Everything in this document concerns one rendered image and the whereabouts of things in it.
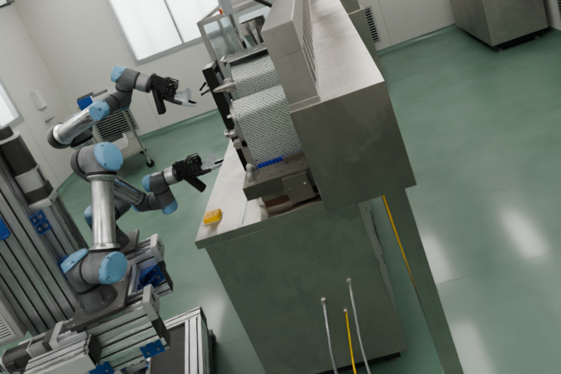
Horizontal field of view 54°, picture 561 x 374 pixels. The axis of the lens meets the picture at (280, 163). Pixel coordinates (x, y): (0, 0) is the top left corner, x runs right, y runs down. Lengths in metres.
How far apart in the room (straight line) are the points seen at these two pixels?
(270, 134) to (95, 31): 6.22
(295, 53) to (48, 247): 1.51
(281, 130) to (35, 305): 1.27
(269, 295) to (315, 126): 1.12
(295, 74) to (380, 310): 1.32
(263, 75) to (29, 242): 1.20
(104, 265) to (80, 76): 6.56
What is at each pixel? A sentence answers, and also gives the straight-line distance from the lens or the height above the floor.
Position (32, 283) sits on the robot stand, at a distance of 2.58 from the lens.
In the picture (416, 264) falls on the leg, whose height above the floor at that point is 0.86.
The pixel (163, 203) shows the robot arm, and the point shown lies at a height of 1.02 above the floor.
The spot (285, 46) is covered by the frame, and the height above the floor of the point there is 1.60.
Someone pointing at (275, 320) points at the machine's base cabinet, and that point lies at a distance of 2.45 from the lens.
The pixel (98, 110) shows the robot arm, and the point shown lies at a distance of 2.35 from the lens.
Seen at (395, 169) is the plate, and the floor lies 1.20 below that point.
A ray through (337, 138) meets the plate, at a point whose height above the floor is 1.34.
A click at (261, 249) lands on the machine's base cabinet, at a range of 2.25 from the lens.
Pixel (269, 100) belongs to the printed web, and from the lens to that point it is 2.27.
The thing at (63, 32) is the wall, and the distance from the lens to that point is 8.52.
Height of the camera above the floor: 1.82
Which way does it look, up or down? 20 degrees down
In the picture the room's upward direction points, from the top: 22 degrees counter-clockwise
